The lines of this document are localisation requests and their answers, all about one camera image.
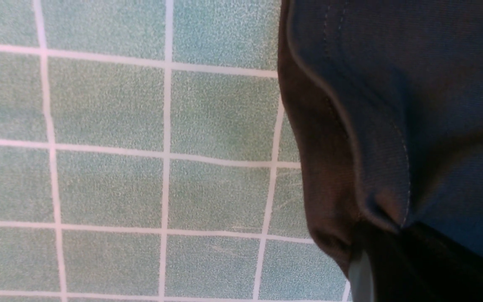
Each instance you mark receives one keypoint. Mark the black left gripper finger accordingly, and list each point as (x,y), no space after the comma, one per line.
(361,279)

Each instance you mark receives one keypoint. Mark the dark gray long-sleeve shirt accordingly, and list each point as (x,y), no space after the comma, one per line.
(385,98)

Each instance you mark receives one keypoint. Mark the green checkered tablecloth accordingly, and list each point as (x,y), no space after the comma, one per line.
(145,156)

